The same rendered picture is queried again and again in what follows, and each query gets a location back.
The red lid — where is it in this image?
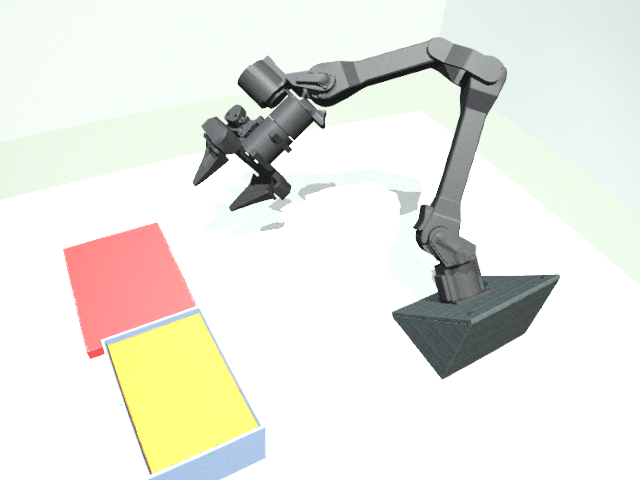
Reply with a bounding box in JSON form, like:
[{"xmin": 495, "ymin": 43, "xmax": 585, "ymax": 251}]
[{"xmin": 63, "ymin": 222, "xmax": 197, "ymax": 359}]

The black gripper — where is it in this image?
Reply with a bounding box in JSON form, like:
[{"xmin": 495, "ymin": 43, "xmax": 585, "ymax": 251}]
[{"xmin": 192, "ymin": 115, "xmax": 293, "ymax": 211}]

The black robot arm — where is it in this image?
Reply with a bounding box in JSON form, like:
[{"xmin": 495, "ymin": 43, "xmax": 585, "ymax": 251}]
[{"xmin": 237, "ymin": 37, "xmax": 507, "ymax": 304}]

